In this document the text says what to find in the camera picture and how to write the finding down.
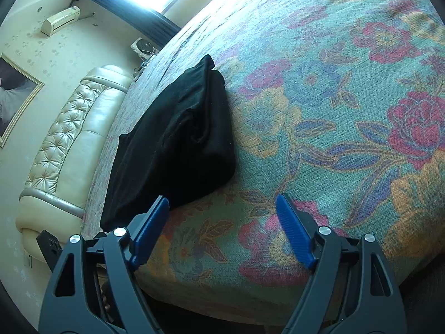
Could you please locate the dark blue curtain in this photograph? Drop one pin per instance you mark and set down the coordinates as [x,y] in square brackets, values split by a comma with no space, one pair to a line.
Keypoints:
[139,10]

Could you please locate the white wall air conditioner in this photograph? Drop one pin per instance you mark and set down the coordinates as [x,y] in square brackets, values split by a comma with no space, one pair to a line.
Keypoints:
[59,21]

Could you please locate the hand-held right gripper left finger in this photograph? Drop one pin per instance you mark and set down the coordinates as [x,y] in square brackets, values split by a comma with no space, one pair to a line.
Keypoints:
[153,228]

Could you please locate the framed wall picture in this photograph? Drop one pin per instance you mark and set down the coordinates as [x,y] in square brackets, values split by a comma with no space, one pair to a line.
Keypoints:
[17,90]

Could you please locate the floral bedspread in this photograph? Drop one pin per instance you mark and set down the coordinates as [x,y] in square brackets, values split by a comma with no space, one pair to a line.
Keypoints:
[330,111]

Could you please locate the white box fan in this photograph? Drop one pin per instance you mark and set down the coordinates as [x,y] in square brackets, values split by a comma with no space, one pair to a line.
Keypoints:
[143,48]

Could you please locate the cream tufted leather headboard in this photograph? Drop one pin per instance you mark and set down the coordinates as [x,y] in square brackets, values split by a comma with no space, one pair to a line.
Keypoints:
[66,146]

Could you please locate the black pants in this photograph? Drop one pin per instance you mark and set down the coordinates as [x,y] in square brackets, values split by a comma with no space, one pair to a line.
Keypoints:
[173,139]

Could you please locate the black bedside device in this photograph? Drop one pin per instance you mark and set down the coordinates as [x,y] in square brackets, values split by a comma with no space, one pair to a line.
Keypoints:
[50,250]

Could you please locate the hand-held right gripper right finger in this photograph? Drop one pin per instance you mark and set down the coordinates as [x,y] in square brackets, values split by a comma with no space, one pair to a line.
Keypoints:
[293,229]

